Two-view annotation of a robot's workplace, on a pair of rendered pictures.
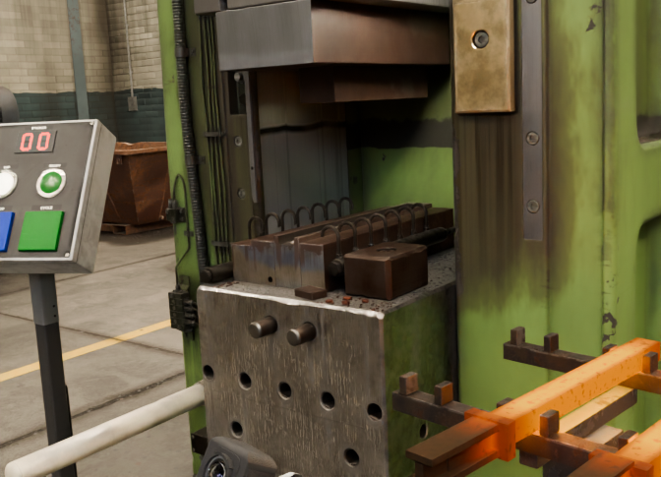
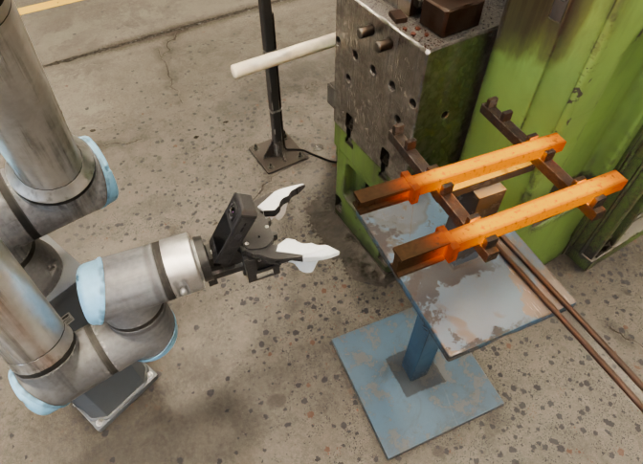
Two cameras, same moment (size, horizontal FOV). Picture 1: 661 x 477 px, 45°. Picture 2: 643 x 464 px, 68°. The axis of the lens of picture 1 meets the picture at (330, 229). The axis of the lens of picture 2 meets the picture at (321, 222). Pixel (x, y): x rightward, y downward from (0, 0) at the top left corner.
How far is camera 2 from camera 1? 35 cm
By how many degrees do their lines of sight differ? 45
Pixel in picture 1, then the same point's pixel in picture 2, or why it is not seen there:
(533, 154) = not seen: outside the picture
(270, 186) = not seen: outside the picture
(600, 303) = (577, 78)
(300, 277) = (397, 0)
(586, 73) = not seen: outside the picture
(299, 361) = (382, 57)
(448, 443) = (376, 193)
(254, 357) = (361, 44)
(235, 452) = (239, 207)
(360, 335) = (414, 58)
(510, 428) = (415, 191)
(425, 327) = (462, 57)
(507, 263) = (531, 29)
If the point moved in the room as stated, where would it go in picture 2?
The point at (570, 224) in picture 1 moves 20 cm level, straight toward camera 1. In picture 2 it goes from (583, 18) to (543, 63)
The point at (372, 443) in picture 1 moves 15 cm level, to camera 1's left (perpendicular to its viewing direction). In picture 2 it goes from (408, 118) to (352, 105)
